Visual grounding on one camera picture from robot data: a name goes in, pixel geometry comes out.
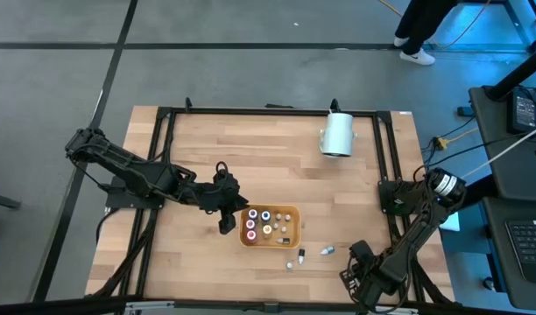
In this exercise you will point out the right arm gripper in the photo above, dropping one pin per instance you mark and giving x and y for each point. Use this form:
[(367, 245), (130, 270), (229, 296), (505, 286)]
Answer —
[(368, 275)]

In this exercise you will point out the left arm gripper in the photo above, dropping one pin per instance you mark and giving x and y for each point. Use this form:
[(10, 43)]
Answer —
[(217, 194)]

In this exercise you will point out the large purple food coloring bottle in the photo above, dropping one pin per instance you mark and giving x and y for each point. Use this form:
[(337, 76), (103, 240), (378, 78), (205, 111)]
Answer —
[(252, 214)]

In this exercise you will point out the large pink food coloring bottle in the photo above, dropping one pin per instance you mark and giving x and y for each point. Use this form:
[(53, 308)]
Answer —
[(250, 224)]

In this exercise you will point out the large blue food coloring bottle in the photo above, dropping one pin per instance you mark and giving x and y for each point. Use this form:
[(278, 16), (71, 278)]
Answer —
[(265, 215)]

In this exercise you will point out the small blue food coloring bottle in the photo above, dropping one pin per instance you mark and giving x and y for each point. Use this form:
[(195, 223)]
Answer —
[(327, 250)]

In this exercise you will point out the small white bottle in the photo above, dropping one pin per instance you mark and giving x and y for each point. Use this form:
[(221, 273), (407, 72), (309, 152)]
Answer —
[(301, 256)]

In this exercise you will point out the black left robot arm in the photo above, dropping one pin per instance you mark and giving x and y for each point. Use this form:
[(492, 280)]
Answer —
[(136, 172)]

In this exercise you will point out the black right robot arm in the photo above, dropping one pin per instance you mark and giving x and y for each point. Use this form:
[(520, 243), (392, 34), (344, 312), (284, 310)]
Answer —
[(404, 242)]

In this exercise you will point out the yellow plastic bin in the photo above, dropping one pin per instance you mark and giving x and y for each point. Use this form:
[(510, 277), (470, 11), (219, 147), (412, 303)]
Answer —
[(293, 232)]

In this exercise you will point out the light blue sheet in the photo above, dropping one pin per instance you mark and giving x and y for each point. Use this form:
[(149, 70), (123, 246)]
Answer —
[(452, 223)]

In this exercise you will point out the small black bar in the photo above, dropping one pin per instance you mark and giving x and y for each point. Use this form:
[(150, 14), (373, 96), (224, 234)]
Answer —
[(279, 106)]

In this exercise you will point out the black caster wheel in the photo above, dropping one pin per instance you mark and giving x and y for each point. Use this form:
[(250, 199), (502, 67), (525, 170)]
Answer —
[(489, 284)]

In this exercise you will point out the white cylindrical projector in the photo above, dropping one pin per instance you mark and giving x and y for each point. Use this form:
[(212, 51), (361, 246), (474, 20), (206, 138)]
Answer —
[(338, 135)]

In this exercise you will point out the black desk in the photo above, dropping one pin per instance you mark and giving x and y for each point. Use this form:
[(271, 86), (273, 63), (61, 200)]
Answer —
[(495, 144), (495, 254)]

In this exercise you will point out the black diagonal bar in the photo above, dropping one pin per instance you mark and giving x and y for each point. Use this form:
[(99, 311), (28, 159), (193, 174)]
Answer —
[(478, 192), (517, 76)]

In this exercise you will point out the yellow plug connector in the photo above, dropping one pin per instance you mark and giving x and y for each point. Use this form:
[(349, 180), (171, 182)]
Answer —
[(442, 143)]

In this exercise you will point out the black horizontal beam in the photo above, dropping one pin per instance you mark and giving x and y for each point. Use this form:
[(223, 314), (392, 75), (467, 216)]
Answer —
[(75, 306)]

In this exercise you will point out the black desk foot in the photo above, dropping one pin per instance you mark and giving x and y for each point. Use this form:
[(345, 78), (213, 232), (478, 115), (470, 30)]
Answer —
[(465, 111)]

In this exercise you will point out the person's shoe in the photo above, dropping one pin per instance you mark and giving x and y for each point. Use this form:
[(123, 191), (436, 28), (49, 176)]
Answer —
[(400, 42), (419, 58)]

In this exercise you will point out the black power adapter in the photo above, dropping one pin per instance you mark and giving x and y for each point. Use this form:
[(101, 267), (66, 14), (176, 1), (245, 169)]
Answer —
[(522, 111)]

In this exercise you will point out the dark metal leg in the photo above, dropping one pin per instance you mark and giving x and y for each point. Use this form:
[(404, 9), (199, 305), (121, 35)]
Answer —
[(1, 200)]

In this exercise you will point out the person's leg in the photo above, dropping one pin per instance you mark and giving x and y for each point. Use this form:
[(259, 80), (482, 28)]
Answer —
[(421, 22)]

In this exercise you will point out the black aluminium table frame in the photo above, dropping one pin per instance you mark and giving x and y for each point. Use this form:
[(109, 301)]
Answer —
[(272, 112)]

